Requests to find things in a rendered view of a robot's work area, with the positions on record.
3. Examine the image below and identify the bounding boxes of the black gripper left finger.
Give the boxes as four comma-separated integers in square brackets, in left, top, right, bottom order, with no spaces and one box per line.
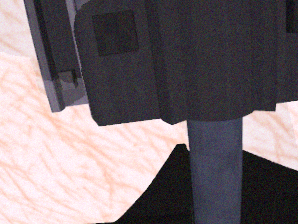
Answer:
[96,144,196,224]

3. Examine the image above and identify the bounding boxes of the blue-grey metal shaft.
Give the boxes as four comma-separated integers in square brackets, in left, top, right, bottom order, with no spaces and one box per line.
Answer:
[186,117,243,224]

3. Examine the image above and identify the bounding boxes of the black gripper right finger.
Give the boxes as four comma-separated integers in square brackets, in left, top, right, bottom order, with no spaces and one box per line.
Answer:
[239,149,298,224]

